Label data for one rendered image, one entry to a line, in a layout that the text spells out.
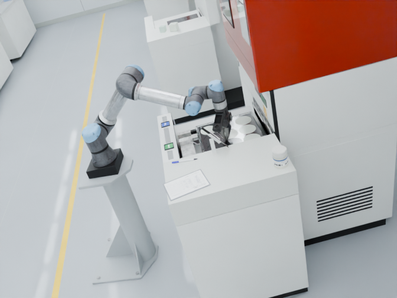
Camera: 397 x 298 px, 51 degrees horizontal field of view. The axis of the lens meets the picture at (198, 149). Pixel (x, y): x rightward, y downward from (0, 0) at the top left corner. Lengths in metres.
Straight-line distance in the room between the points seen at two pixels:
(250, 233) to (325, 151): 0.66
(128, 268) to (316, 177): 1.47
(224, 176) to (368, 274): 1.20
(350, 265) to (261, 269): 0.67
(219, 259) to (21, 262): 1.86
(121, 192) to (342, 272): 1.46
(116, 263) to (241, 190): 1.46
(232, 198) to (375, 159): 1.00
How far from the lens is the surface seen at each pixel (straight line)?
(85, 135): 2.48
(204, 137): 2.47
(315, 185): 2.57
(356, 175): 2.65
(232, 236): 2.17
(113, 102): 2.46
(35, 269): 3.52
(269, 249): 2.30
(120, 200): 2.70
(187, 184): 2.04
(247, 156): 2.13
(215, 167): 2.10
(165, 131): 2.52
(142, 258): 3.07
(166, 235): 3.23
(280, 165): 1.99
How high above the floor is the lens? 2.22
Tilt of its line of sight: 34 degrees down
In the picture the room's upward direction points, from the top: 15 degrees counter-clockwise
